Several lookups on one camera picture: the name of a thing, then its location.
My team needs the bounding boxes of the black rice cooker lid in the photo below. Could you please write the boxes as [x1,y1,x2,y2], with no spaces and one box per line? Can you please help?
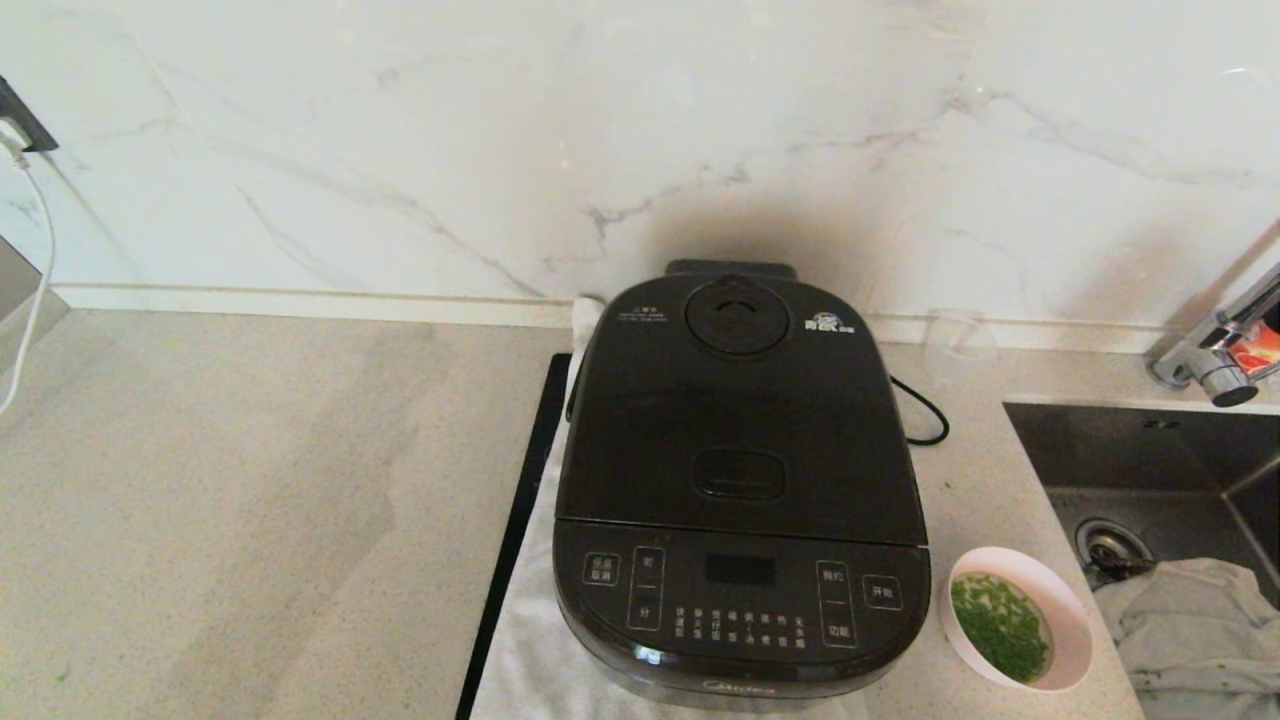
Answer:
[555,258,929,549]

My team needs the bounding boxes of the green grains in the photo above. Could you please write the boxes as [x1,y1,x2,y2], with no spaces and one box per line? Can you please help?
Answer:
[950,573,1053,685]

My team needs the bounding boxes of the pink plastic bowl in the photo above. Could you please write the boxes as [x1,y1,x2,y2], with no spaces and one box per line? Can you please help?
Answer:
[940,546,1094,693]

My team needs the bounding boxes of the black Midea rice cooker base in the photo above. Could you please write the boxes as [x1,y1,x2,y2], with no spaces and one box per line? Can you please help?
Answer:
[553,300,933,713]

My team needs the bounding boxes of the long black flat strip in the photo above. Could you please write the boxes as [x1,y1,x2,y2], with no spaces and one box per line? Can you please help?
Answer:
[455,352,573,720]

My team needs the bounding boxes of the white terry towel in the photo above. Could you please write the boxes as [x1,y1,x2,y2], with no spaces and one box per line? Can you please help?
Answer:
[470,295,871,720]

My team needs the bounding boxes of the clear plastic cup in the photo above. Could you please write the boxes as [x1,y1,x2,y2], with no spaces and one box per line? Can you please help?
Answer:
[922,308,1001,386]

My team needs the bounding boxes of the stainless steel sink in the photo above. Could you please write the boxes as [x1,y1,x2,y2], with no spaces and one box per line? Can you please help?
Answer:
[1003,400,1280,720]

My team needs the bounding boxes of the metal sink drain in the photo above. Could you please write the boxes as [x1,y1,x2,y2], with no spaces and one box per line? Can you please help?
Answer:
[1076,517,1156,581]

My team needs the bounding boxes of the chrome sink faucet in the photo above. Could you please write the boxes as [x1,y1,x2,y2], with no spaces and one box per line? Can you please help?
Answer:
[1147,262,1280,408]

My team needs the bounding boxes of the dish soap bottle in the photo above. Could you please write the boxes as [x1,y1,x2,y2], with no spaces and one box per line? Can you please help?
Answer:
[1228,322,1280,379]

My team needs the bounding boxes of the crumpled grey cloth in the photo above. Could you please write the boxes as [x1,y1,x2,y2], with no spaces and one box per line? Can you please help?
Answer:
[1093,557,1280,720]

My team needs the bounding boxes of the grey box-shaped appliance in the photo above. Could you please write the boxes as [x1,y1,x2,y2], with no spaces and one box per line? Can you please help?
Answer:
[0,237,71,376]

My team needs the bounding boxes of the black power cord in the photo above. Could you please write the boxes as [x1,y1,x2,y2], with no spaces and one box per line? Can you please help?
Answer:
[888,374,950,447]

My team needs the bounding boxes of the white cable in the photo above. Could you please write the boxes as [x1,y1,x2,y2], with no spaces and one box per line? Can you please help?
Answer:
[0,135,57,416]

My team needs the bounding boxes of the black wall socket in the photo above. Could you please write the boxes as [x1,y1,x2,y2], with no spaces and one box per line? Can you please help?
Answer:
[0,75,59,154]

